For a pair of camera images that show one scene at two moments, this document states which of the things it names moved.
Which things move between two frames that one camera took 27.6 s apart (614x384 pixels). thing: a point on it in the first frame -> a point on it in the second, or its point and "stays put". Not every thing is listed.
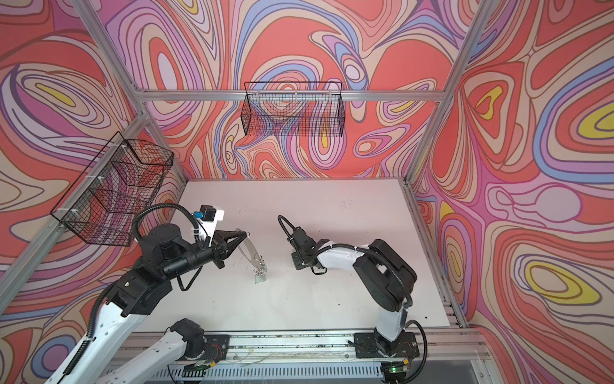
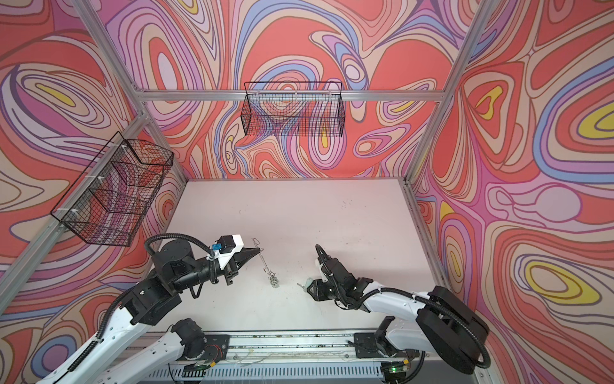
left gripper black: x=223 y=250 -> x=241 y=258
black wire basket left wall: x=116 y=186 stays put
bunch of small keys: x=261 y=273 -> x=273 y=278
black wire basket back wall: x=293 y=109 stays put
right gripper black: x=299 y=265 -> x=318 y=294
